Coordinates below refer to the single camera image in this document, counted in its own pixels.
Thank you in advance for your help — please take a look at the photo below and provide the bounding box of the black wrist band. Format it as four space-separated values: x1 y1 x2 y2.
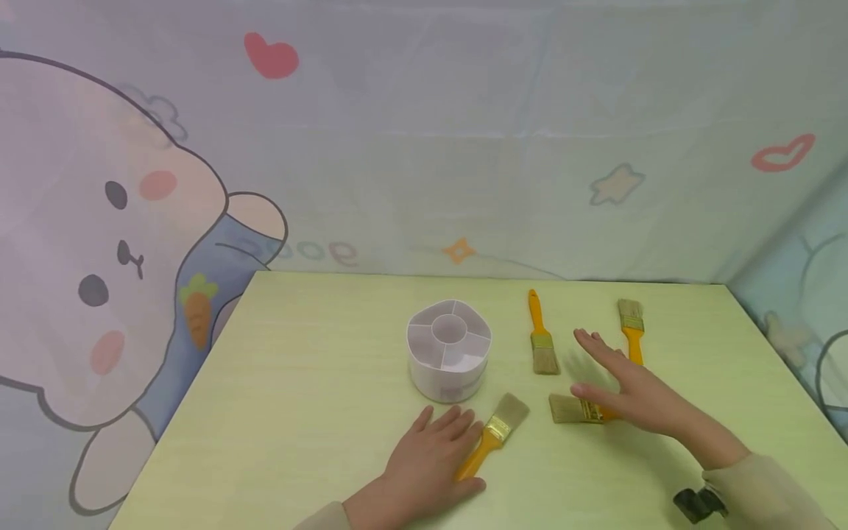
672 486 730 526

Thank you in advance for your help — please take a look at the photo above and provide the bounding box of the person's left hand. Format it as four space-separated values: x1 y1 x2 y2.
381 405 489 525

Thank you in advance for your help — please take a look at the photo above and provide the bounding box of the person's right hand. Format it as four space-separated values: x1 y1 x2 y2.
570 328 696 441

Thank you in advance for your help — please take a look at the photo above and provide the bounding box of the person's left forearm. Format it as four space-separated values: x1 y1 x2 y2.
294 473 413 530

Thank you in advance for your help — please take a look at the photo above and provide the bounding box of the person's right forearm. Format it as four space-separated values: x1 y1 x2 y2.
674 418 840 530

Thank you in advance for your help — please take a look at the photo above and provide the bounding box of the orange handled paint brush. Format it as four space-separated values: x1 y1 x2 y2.
527 289 563 376
616 298 646 367
453 392 531 484
548 393 621 425

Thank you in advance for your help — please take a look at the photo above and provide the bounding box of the white round divided organizer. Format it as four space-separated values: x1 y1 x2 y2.
406 298 495 405

